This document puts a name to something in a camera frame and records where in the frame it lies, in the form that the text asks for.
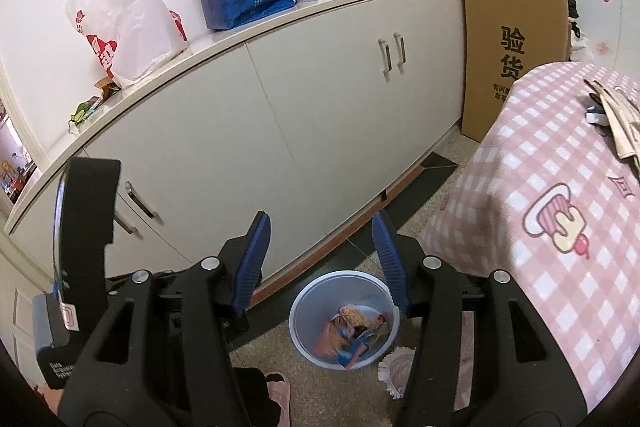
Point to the brown cardboard box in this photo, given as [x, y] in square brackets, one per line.
[480, 57]

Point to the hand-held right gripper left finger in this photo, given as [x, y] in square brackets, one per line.
[252, 262]

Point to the person's left forearm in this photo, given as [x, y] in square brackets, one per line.
[50, 404]

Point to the white door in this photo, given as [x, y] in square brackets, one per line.
[25, 307]

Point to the small brown item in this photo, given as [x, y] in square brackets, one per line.
[107, 87]

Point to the blue plastic trash bin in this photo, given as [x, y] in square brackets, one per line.
[310, 302]

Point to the white plastic bag red print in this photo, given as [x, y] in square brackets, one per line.
[125, 17]

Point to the pink flower sticker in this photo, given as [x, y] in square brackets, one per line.
[602, 47]

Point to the pink slipper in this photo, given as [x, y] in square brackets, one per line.
[279, 399]

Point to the white low cabinet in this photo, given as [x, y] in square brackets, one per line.
[300, 107]

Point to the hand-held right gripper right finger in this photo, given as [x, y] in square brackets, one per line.
[392, 262]

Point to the small white plastic bag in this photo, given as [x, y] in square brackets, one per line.
[582, 49]

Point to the pink checkered tablecloth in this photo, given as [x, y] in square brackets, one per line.
[525, 147]

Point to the black clothes heap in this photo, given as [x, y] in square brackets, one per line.
[575, 14]

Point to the small green item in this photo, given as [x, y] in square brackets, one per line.
[85, 112]

